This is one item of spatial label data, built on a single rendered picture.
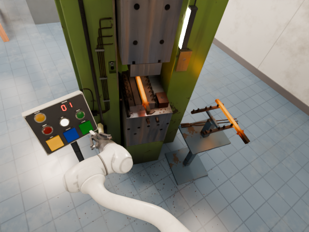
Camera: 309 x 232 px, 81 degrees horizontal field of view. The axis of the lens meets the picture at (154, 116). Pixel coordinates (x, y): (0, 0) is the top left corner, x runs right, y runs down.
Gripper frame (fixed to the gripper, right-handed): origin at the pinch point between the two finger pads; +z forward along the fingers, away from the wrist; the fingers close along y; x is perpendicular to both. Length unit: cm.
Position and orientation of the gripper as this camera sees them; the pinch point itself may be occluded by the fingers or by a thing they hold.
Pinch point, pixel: (93, 134)
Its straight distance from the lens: 117.0
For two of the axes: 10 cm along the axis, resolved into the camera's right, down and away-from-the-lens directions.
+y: 7.7, -4.5, 4.6
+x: -2.2, -8.6, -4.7
